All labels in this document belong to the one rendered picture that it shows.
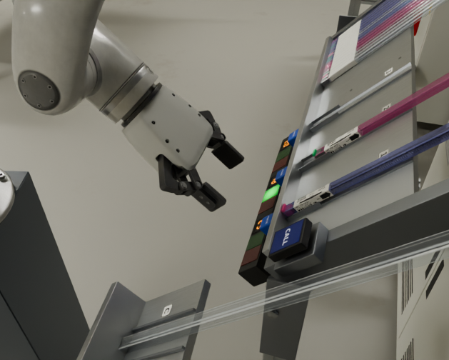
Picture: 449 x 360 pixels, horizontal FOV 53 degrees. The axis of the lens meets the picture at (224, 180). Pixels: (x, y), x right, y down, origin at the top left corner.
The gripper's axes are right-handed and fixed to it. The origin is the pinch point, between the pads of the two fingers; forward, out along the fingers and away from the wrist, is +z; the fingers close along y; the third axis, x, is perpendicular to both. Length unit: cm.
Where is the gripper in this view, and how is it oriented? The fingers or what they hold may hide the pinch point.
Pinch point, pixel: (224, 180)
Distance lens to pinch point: 63.1
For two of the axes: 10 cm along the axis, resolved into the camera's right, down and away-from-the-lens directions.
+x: 6.5, -4.2, -6.4
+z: 7.1, 6.4, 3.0
